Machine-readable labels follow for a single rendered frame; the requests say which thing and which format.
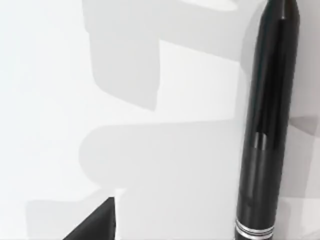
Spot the black pen with silver rings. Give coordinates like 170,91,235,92
233,0,301,240

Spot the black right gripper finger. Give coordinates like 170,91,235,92
61,196,118,240

